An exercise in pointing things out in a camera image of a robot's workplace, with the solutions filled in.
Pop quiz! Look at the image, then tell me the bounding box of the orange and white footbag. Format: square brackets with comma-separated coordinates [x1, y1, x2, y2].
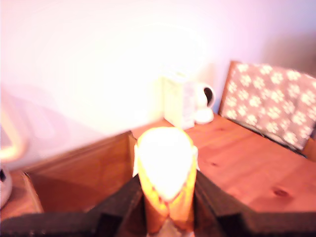
[132, 126, 199, 236]

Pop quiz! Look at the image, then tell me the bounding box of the white printed carton box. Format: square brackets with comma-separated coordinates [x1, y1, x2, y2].
[159, 71, 198, 131]

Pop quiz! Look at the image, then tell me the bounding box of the grey paw print cushion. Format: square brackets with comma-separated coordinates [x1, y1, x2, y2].
[219, 61, 316, 152]

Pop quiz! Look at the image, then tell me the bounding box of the white electric water kettle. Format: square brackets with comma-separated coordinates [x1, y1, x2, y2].
[0, 97, 29, 208]

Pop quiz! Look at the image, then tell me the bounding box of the small white round camera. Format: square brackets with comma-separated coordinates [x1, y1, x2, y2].
[193, 82, 216, 124]

